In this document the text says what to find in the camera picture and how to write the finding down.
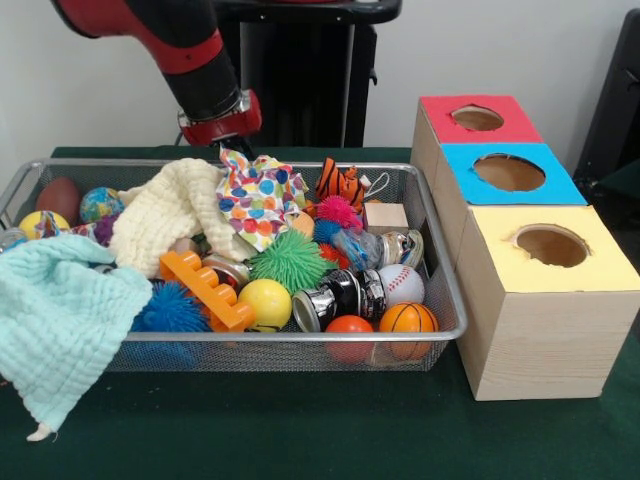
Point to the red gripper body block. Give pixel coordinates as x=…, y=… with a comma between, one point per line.
x=225, y=129

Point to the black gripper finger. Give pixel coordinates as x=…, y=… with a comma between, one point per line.
x=246, y=144
x=227, y=145

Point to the polka dot paper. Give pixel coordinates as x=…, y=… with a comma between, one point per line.
x=257, y=200

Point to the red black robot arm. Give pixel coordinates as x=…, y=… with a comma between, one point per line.
x=180, y=45

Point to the clear mesh bin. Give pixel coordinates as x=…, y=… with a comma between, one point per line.
x=280, y=355

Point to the cream waffle cloth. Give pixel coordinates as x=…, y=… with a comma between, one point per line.
x=160, y=215

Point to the green spiky ball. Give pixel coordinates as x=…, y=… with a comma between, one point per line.
x=290, y=260

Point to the orange toy brick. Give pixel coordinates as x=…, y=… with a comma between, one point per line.
x=210, y=287

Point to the yellow smiley ball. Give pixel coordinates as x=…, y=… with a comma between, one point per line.
x=267, y=300

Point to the blue spiky ball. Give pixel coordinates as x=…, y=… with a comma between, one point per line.
x=172, y=310

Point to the white baseball toy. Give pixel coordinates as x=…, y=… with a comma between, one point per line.
x=402, y=282

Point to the red orange ball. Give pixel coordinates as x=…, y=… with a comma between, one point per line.
x=350, y=325

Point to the orange basketball toy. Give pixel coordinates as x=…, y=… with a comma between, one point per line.
x=407, y=317

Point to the mint green cloth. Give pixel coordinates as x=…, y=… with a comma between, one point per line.
x=60, y=320

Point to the dark green table cloth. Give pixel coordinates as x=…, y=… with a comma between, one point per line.
x=300, y=430

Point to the black floor stand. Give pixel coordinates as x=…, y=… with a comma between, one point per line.
x=615, y=100

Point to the side table green cloth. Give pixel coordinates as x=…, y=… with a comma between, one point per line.
x=622, y=180

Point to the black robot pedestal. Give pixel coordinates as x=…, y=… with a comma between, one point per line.
x=320, y=75

